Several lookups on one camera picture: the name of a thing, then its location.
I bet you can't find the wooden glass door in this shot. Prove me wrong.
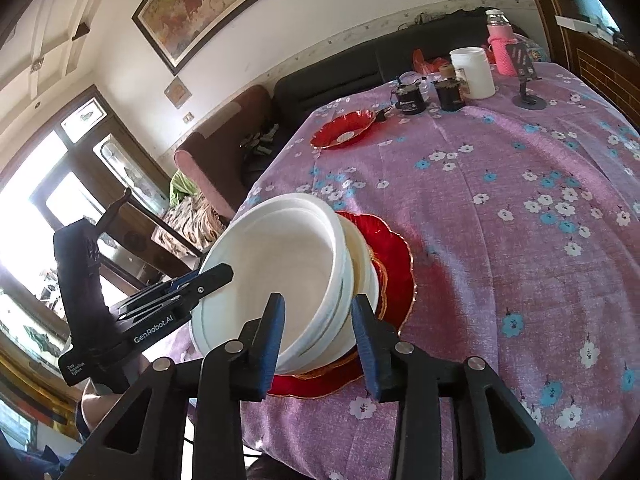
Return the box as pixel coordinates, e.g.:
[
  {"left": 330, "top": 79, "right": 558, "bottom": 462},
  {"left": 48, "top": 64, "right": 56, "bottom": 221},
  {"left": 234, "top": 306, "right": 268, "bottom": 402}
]
[{"left": 0, "top": 85, "right": 174, "bottom": 312}]

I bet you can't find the small wall picture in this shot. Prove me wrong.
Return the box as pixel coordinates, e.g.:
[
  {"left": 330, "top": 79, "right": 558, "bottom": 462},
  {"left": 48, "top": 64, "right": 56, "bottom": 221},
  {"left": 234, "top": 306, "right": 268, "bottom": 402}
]
[{"left": 163, "top": 75, "right": 192, "bottom": 109}]

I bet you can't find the orange plastic bag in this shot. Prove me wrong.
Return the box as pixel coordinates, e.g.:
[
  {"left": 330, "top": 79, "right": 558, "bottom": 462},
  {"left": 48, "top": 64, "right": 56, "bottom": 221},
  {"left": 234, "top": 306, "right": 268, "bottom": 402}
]
[{"left": 412, "top": 48, "right": 451, "bottom": 76}]

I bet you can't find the black phone stand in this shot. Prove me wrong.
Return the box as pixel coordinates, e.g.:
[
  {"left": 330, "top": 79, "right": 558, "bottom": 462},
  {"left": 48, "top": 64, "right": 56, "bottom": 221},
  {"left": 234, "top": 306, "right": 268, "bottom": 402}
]
[{"left": 504, "top": 42, "right": 549, "bottom": 110}]

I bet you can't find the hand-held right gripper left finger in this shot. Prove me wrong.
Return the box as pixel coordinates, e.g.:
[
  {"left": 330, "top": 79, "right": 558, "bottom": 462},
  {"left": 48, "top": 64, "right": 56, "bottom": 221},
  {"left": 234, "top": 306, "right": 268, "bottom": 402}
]
[{"left": 59, "top": 291, "right": 287, "bottom": 480}]

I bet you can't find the large framed painting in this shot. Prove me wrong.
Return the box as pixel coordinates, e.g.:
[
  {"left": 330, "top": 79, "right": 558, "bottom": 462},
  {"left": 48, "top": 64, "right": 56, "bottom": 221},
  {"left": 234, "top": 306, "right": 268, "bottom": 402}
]
[{"left": 131, "top": 0, "right": 326, "bottom": 77}]

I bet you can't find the wooden brick panel counter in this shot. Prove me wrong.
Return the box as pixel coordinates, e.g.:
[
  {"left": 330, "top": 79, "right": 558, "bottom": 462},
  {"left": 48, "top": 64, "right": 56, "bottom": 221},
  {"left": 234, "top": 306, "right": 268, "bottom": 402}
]
[{"left": 520, "top": 0, "right": 640, "bottom": 129}]

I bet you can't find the white plastic jar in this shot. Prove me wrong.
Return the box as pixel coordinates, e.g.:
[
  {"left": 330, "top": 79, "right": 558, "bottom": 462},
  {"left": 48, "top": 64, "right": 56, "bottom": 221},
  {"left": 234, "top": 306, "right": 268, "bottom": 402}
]
[{"left": 449, "top": 47, "right": 496, "bottom": 100}]

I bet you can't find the pink armchair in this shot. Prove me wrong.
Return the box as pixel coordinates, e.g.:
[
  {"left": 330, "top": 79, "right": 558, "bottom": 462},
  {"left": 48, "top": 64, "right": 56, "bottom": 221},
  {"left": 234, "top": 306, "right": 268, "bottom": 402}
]
[{"left": 173, "top": 84, "right": 275, "bottom": 224}]

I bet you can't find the person's left hand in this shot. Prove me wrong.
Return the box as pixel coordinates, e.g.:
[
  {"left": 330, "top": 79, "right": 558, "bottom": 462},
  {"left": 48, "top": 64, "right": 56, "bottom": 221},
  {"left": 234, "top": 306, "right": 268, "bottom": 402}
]
[{"left": 79, "top": 379, "right": 132, "bottom": 437}]

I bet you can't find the large red plate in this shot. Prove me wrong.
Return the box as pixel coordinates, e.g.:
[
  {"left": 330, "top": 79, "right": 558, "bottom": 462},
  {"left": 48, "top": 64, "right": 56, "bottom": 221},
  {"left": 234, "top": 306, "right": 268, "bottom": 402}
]
[{"left": 267, "top": 211, "right": 418, "bottom": 401}]

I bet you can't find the white flat box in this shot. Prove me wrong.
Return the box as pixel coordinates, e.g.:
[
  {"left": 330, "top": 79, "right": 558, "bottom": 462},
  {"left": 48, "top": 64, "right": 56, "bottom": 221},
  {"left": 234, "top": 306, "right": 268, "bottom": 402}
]
[{"left": 554, "top": 13, "right": 617, "bottom": 41}]

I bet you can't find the black labelled motor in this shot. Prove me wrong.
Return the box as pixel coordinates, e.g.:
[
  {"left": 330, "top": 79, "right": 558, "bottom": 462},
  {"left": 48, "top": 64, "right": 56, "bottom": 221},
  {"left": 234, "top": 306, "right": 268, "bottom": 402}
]
[{"left": 392, "top": 75, "right": 427, "bottom": 116}]

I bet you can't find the pink water bottle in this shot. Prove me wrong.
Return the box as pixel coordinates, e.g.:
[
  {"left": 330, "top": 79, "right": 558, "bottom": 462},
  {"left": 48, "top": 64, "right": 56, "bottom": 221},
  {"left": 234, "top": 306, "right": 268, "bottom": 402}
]
[{"left": 485, "top": 8, "right": 517, "bottom": 77}]

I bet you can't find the brown patterned blanket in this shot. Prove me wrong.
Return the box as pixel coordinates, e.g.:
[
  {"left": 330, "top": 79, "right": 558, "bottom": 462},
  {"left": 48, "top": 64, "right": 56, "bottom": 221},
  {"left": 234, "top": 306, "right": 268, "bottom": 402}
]
[{"left": 151, "top": 193, "right": 232, "bottom": 257}]

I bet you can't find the wooden side table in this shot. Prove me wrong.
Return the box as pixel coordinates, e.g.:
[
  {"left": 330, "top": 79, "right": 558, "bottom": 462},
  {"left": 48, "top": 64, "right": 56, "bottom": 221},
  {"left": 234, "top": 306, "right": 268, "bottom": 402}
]
[{"left": 92, "top": 199, "right": 204, "bottom": 289}]

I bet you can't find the purple floral tablecloth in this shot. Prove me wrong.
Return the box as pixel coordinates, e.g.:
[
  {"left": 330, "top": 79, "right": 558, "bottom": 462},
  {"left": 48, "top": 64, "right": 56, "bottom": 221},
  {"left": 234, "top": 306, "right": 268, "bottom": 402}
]
[{"left": 175, "top": 60, "right": 640, "bottom": 480}]

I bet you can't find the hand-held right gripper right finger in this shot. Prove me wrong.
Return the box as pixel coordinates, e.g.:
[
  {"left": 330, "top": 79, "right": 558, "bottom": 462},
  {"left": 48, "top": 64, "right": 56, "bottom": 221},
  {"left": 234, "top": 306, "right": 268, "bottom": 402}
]
[{"left": 351, "top": 291, "right": 574, "bottom": 480}]

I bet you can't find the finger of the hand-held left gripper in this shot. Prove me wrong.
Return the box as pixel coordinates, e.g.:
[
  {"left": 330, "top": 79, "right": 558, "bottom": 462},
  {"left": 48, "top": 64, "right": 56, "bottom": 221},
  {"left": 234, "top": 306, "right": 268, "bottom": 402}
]
[
  {"left": 119, "top": 271, "right": 201, "bottom": 312},
  {"left": 116, "top": 263, "right": 235, "bottom": 323}
]

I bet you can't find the green cloth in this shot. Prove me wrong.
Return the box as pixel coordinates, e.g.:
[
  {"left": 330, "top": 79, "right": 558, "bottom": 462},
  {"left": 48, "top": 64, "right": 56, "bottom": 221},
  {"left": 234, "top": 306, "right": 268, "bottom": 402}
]
[{"left": 168, "top": 169, "right": 197, "bottom": 207}]

